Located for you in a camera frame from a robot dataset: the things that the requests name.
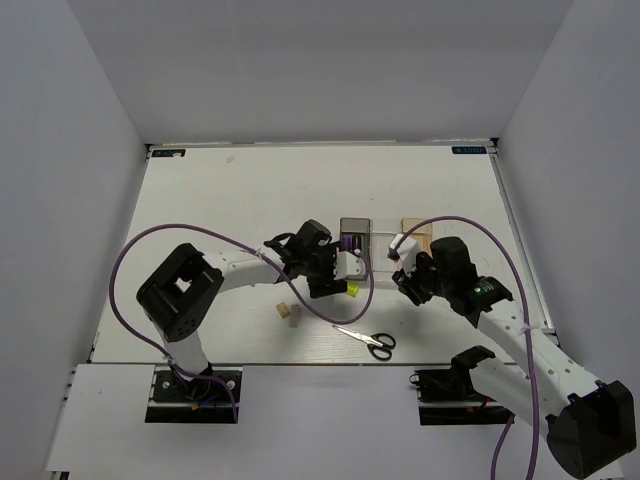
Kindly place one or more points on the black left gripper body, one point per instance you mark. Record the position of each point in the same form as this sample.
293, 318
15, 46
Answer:
321, 263

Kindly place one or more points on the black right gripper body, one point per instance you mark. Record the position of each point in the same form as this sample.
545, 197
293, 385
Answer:
424, 282

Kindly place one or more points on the yellow highlighter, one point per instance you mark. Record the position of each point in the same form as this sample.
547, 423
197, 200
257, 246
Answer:
352, 289

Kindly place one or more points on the purple highlighter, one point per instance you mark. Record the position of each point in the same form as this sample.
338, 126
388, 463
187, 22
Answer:
353, 243

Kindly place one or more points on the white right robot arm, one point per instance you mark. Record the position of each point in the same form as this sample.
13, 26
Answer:
587, 424

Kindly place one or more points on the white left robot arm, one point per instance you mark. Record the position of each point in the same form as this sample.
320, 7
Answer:
178, 294

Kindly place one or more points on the grey eraser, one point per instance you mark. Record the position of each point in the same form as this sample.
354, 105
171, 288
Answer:
294, 316

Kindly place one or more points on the tan eraser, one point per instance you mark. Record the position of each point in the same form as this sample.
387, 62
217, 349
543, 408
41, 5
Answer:
283, 310

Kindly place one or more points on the orange plastic container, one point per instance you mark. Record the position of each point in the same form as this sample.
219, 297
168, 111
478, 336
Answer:
423, 234

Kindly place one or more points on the dark grey plastic container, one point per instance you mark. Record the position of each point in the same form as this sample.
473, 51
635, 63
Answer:
359, 226

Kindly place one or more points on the clear plastic container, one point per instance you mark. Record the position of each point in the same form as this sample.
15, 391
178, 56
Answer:
383, 232

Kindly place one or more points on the right blue corner label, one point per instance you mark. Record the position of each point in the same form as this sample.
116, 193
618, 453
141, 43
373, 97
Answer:
469, 150

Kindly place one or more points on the blue corner label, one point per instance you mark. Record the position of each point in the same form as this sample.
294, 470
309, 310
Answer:
168, 153
469, 150

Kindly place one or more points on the left blue corner label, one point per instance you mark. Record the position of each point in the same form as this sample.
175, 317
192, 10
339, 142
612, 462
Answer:
168, 153

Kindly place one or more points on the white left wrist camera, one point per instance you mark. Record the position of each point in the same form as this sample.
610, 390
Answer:
349, 266

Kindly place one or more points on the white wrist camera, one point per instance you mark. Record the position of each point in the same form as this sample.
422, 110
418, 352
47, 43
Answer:
349, 266
402, 251

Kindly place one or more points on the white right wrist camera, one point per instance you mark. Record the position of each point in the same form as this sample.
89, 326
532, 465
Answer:
402, 251

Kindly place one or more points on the black handled scissors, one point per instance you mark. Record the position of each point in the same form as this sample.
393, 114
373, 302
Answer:
380, 345

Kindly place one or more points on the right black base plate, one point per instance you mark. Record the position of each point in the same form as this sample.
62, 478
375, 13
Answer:
440, 404

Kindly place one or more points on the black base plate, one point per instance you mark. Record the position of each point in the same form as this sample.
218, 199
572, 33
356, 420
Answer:
174, 400
440, 404

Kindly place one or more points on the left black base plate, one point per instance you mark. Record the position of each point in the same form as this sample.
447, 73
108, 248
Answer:
174, 400

